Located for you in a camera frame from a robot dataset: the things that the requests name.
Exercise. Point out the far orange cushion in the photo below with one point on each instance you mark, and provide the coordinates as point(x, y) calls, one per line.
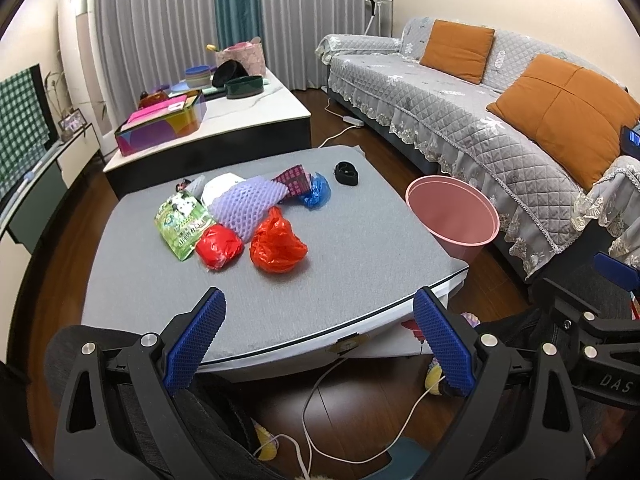
point(459, 50)

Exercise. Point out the green checkered television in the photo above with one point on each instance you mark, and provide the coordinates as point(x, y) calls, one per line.
point(27, 128)

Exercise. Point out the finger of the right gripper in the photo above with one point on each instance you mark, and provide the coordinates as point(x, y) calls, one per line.
point(619, 273)

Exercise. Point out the green snack packet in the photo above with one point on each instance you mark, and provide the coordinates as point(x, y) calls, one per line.
point(181, 220)

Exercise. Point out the grey quilted sofa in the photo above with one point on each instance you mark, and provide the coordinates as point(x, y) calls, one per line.
point(545, 216)

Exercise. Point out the magenta patterned wrapper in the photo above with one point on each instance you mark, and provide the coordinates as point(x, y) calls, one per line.
point(296, 180)

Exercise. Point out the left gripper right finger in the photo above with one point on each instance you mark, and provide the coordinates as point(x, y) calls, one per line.
point(519, 418)

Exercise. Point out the teal curtain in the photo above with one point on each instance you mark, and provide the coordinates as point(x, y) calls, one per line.
point(237, 21)

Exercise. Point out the grey curtains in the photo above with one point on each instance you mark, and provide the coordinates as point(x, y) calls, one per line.
point(146, 43)

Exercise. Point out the small red plastic bag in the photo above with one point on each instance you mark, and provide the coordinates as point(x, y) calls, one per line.
point(218, 246)

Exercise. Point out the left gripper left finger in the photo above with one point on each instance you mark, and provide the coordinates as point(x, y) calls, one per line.
point(95, 439)

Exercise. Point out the stacked blue bowls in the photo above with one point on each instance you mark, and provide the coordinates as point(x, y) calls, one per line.
point(199, 76)

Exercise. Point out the blue plastic bag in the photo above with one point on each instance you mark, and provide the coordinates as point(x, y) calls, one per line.
point(318, 194)

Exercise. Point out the near orange cushion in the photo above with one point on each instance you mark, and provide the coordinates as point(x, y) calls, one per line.
point(574, 114)

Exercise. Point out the pink plastic trash bin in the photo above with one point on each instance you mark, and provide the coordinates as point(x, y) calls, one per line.
point(460, 217)

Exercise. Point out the white panda paper bag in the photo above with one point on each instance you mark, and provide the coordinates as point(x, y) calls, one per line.
point(216, 187)

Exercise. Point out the pink fabric basket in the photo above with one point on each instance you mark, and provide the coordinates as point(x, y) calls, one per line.
point(250, 54)

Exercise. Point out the purple foam net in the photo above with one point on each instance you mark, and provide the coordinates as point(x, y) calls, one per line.
point(242, 207)

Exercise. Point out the black red snack wrapper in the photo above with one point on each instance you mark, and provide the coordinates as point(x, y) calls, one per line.
point(182, 185)

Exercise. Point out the colourful gift box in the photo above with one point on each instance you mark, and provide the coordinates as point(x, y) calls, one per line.
point(162, 122)

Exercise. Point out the tv cabinet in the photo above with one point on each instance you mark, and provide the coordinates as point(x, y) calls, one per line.
point(31, 207)

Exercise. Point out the dark green oval basket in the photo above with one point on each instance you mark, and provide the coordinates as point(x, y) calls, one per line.
point(244, 87)

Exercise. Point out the white top coffee table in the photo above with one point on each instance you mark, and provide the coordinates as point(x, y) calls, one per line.
point(232, 131)

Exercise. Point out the white air conditioner tower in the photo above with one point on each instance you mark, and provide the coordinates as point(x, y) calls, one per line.
point(82, 64)

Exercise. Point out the black strap band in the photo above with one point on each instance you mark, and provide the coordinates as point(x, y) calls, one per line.
point(346, 173)

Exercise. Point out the orange cushion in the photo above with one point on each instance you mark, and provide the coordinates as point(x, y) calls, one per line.
point(574, 114)
point(459, 50)

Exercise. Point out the large red plastic bag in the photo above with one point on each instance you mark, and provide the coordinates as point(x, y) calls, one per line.
point(274, 247)

